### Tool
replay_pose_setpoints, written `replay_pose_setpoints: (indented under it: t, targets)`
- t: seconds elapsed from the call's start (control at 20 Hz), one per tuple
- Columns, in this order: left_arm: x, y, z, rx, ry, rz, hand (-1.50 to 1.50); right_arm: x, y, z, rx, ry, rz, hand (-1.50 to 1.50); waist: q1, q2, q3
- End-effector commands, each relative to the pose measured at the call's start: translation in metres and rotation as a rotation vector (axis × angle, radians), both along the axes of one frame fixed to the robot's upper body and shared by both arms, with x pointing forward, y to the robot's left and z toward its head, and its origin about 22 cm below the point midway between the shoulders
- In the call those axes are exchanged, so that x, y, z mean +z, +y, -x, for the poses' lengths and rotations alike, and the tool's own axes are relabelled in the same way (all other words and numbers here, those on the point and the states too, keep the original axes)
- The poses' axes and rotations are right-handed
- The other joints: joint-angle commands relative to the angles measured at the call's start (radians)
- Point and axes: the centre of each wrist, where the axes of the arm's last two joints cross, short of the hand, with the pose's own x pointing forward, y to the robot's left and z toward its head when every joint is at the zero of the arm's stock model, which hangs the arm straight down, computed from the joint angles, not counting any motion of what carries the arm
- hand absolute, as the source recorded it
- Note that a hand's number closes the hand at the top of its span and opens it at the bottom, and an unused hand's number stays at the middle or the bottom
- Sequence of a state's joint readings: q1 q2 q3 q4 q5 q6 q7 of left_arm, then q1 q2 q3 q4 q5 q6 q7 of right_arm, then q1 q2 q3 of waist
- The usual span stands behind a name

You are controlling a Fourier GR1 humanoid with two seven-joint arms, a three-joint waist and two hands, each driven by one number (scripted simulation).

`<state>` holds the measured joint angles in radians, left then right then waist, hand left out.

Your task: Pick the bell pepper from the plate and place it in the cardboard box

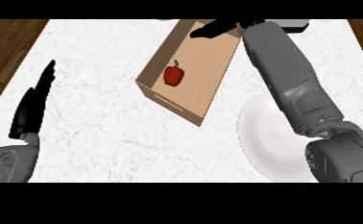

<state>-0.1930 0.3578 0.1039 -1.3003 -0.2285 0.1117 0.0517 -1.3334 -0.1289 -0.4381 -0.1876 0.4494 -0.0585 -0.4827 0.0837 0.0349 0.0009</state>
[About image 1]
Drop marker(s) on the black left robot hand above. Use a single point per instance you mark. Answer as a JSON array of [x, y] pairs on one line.
[[32, 109]]

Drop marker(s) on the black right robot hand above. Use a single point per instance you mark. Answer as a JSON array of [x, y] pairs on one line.
[[215, 28]]

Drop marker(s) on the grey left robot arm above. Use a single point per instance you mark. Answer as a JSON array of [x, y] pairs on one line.
[[17, 160]]

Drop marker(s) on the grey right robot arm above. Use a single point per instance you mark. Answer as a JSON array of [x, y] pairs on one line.
[[303, 99]]

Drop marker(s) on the brown cardboard box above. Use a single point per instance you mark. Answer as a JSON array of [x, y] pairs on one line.
[[191, 70]]

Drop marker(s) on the red bell pepper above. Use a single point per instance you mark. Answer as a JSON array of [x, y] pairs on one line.
[[174, 75]]

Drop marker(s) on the white plate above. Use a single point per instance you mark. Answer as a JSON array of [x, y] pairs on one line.
[[269, 144]]

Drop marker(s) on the grey appliance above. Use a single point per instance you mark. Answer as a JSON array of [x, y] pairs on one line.
[[293, 24]]

